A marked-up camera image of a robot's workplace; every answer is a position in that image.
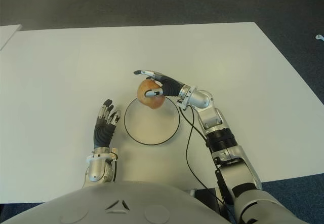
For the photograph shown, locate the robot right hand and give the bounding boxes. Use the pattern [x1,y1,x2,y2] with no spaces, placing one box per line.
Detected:
[133,69,185,98]

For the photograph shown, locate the white plate with black rim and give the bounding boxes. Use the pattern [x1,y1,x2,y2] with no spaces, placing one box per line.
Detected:
[123,97,181,146]

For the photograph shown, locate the white side table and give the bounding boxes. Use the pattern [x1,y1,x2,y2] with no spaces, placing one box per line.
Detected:
[0,24,23,52]

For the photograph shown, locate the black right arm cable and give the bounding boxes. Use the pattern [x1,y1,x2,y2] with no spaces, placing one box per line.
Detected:
[178,106,230,224]

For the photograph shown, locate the grey robot torso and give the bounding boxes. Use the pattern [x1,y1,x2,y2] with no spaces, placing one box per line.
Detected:
[0,180,238,224]

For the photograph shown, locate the black base under table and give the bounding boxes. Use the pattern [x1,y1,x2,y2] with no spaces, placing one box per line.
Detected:
[186,187,233,215]

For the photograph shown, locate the red yellow apple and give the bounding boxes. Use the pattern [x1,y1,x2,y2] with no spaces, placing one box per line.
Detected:
[136,79,166,110]

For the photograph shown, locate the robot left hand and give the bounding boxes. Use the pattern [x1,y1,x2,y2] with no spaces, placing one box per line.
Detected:
[93,98,121,150]

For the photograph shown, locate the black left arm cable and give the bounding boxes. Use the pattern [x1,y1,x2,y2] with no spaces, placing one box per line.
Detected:
[112,159,119,181]

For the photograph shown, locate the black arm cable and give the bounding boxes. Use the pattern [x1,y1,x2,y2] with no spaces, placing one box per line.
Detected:
[112,159,119,181]
[178,106,230,224]

